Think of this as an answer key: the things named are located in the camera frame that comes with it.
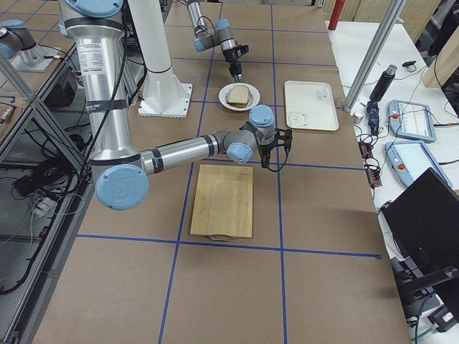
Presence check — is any upper teach pendant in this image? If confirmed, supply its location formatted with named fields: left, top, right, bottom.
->
left=387, top=100, right=436, bottom=143

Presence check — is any white round plate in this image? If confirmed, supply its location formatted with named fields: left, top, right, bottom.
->
left=219, top=82, right=260, bottom=111

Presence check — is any black laptop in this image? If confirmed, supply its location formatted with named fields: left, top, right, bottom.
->
left=382, top=168, right=458, bottom=306

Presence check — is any bread slice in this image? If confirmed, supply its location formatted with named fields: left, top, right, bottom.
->
left=227, top=101, right=250, bottom=108
left=227, top=85, right=251, bottom=102

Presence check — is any lower teach pendant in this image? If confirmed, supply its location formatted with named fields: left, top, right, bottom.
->
left=384, top=140, right=452, bottom=187

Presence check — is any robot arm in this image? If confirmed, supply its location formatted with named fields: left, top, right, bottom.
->
left=179, top=1, right=249, bottom=82
left=60, top=1, right=280, bottom=210

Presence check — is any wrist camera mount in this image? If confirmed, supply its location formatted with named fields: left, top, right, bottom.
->
left=275, top=128, right=293, bottom=158
left=237, top=44, right=249, bottom=56

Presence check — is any red cylinder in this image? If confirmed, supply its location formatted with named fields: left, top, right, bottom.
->
left=328, top=0, right=346, bottom=31

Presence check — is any cream bear serving tray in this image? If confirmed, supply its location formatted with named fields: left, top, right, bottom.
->
left=284, top=80, right=339, bottom=132

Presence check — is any aluminium frame post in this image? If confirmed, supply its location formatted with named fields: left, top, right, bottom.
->
left=343, top=0, right=407, bottom=113

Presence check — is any teach pendant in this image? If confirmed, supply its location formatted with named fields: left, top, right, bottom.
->
left=384, top=140, right=452, bottom=187
left=387, top=100, right=436, bottom=143

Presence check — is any wooden cutting board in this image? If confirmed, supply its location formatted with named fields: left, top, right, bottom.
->
left=190, top=165, right=254, bottom=241

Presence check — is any black water bottle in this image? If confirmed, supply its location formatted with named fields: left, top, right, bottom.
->
left=369, top=64, right=397, bottom=102

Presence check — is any folded navy umbrella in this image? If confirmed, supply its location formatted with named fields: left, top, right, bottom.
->
left=366, top=100, right=379, bottom=136

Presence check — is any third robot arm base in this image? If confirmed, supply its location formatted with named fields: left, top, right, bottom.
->
left=1, top=19, right=51, bottom=72

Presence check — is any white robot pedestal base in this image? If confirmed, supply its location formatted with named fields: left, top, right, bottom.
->
left=129, top=1, right=192, bottom=118

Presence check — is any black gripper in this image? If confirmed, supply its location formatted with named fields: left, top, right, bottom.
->
left=257, top=143, right=276, bottom=168
left=222, top=49, right=243, bottom=82

